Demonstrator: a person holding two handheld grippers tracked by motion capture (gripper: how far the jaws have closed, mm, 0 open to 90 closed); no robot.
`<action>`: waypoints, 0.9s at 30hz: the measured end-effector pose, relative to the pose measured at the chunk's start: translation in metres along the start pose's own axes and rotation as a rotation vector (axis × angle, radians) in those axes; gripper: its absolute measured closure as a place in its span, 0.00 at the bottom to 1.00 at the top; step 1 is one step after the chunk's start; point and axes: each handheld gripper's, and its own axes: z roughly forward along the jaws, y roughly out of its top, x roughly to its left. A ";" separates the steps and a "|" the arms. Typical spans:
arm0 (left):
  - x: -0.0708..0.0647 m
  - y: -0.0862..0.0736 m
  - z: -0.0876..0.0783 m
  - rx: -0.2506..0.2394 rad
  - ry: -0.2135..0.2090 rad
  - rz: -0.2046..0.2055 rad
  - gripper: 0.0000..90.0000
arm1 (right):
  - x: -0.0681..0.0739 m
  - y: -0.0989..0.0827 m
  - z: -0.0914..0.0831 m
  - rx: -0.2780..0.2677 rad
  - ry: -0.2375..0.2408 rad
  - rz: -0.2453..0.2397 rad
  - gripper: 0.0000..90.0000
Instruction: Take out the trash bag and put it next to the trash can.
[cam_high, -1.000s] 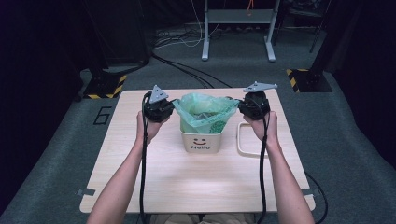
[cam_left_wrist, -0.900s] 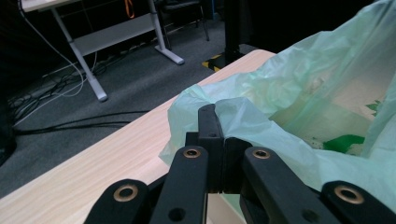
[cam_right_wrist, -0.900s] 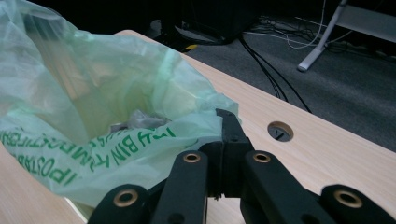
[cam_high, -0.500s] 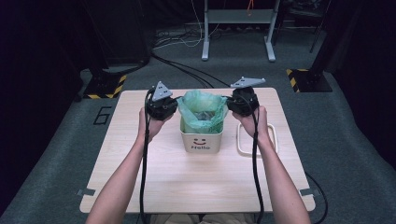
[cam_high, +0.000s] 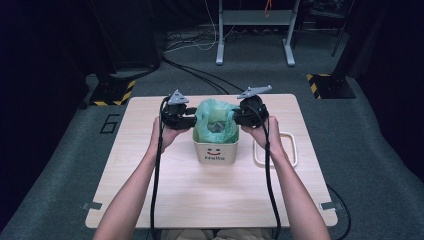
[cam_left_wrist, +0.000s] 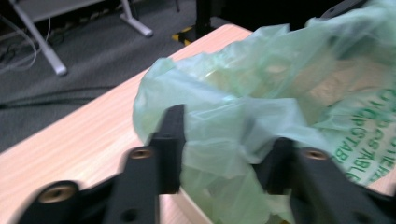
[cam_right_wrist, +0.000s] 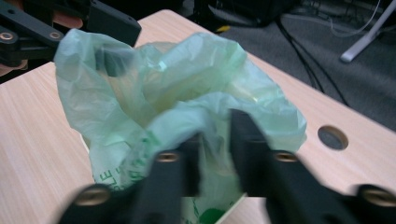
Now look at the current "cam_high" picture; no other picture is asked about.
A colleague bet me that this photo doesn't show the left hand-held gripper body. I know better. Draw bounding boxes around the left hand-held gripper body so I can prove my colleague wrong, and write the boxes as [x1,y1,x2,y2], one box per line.
[160,89,190,130]

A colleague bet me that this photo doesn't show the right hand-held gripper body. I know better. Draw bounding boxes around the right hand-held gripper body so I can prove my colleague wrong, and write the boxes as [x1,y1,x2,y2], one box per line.
[237,85,273,129]

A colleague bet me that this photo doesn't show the green plastic trash bag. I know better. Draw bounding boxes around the green plastic trash bag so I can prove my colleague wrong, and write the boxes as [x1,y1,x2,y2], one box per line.
[194,97,240,144]

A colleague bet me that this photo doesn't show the cream trash bin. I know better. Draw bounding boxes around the cream trash bin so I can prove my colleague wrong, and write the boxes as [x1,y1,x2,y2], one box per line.
[192,128,240,165]

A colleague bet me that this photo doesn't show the cream bin rim ring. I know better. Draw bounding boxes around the cream bin rim ring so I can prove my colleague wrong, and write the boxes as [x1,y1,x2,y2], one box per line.
[252,131,298,169]

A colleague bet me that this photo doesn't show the person's left hand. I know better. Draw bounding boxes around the person's left hand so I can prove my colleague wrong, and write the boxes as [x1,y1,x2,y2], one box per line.
[149,117,191,153]

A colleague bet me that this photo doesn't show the person's right hand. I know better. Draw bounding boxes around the person's right hand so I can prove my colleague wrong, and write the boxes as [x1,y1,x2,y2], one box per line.
[241,116,284,158]

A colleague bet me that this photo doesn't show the crumpled grey paper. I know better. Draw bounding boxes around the crumpled grey paper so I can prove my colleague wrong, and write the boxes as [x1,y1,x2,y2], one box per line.
[206,121,230,135]

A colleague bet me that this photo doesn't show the black striped stand base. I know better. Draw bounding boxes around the black striped stand base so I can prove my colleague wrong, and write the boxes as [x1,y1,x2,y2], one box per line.
[89,74,137,107]
[306,73,357,100]

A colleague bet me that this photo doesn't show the person's legs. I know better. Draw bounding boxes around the person's legs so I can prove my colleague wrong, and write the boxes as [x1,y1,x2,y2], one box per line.
[161,228,274,240]

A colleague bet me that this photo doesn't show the thin black stand leg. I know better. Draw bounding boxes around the thin black stand leg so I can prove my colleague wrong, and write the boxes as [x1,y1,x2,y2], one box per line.
[331,0,355,58]

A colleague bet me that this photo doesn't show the grey tape piece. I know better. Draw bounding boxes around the grey tape piece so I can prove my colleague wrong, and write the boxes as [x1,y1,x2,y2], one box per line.
[81,201,103,212]
[321,201,344,211]

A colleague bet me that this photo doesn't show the black floor cables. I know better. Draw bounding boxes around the black floor cables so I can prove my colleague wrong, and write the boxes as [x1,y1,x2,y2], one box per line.
[161,54,249,95]

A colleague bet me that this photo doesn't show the white floor cables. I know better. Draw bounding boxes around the white floor cables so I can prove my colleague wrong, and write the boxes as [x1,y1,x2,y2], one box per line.
[163,0,236,53]

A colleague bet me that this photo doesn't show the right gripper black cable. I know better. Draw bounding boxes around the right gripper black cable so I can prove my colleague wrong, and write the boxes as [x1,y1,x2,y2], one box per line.
[256,106,283,240]

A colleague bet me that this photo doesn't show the grey metal desk frame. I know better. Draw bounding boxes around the grey metal desk frame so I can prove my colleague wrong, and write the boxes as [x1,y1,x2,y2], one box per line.
[215,0,297,67]

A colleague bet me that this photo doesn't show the black cable loop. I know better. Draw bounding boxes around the black cable loop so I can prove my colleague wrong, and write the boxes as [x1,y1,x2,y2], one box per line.
[326,184,352,240]

